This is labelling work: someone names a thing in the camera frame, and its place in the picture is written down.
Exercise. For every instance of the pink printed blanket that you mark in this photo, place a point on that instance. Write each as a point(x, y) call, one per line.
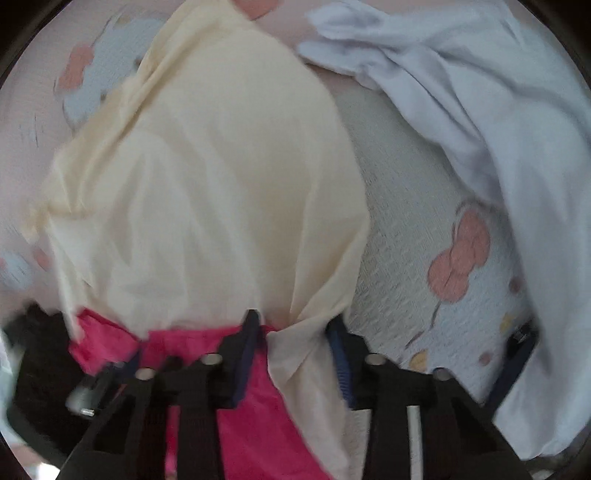
point(406, 207)

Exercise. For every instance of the cream and pink shirt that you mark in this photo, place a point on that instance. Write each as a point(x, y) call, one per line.
point(207, 161)

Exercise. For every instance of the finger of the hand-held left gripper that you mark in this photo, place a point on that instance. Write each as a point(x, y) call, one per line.
point(92, 392)

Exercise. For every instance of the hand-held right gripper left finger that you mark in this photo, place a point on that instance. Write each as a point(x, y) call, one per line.
point(247, 364)

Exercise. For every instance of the white shirt with navy collar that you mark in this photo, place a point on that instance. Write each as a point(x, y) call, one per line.
point(531, 161)

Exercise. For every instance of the black garment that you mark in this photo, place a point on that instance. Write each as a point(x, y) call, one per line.
point(41, 369)

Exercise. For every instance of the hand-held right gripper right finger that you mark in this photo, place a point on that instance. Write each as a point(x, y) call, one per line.
point(341, 369)

